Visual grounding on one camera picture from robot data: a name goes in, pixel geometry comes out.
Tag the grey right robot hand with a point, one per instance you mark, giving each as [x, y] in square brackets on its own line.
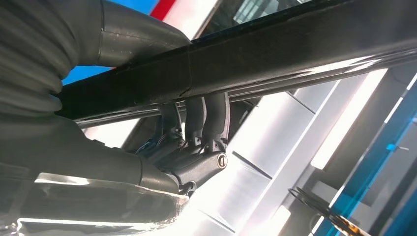
[81, 169]

